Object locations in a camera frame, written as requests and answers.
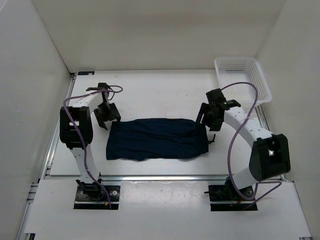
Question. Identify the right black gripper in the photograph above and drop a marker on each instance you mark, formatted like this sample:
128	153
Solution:
215	126

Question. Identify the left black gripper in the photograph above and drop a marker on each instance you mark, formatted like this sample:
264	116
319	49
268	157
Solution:
115	114

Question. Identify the navy blue shorts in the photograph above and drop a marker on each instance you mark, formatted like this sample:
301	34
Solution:
157	138

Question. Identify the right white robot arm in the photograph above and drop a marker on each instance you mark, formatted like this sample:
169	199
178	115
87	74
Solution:
269	156

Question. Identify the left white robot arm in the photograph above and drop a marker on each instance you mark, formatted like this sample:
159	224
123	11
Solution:
76	127

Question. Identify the black label strip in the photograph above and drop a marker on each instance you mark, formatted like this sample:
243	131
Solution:
85	73

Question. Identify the white plastic mesh basket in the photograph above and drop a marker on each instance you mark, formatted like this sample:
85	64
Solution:
250	79

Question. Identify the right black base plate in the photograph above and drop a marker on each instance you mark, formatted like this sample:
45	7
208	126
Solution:
222	201

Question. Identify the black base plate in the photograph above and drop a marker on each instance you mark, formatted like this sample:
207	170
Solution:
83	201
222	201

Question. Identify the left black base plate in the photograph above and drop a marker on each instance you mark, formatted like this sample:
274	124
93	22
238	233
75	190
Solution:
83	201

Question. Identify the aluminium front rail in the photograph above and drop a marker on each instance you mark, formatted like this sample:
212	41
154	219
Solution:
206	177

